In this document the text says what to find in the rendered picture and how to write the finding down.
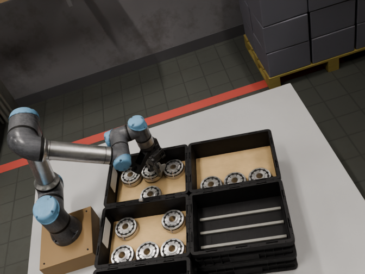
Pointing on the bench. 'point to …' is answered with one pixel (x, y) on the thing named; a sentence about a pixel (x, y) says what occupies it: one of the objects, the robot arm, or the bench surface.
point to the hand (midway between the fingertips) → (155, 174)
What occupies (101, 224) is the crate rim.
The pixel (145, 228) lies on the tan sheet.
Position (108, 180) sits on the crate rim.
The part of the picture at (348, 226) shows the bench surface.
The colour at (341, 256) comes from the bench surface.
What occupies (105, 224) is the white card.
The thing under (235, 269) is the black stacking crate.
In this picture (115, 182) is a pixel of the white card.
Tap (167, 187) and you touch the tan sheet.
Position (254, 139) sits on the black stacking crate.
